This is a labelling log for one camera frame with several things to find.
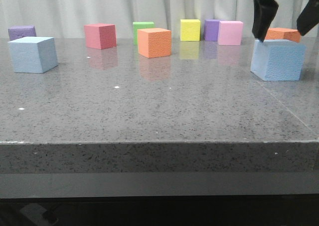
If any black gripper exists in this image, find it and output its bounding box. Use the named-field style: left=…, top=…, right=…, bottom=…
left=252, top=0, right=319, bottom=42

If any textured blue foam block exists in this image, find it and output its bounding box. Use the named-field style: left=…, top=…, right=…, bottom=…
left=251, top=39, right=306, bottom=81

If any smooth blue foam block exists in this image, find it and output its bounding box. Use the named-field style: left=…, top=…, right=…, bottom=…
left=8, top=37, right=58, bottom=74

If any dented orange foam block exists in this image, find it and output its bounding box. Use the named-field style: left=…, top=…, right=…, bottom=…
left=265, top=27, right=301, bottom=43

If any pink foam block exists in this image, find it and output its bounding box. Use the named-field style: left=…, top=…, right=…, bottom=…
left=217, top=20, right=244, bottom=46

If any yellow foam block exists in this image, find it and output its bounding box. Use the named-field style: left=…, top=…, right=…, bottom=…
left=180, top=19, right=201, bottom=41

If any textured orange foam block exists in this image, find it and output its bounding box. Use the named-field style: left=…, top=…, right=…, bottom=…
left=137, top=28, right=171, bottom=58

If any green foam block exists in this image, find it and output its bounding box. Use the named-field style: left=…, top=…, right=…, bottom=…
left=133, top=21, right=155, bottom=45

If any red foam block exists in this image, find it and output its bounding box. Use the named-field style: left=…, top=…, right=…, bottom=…
left=84, top=23, right=117, bottom=50

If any grey curtain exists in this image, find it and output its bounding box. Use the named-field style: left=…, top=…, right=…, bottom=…
left=0, top=0, right=319, bottom=39

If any dented purple foam block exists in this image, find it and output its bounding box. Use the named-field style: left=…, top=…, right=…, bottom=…
left=8, top=25, right=37, bottom=41

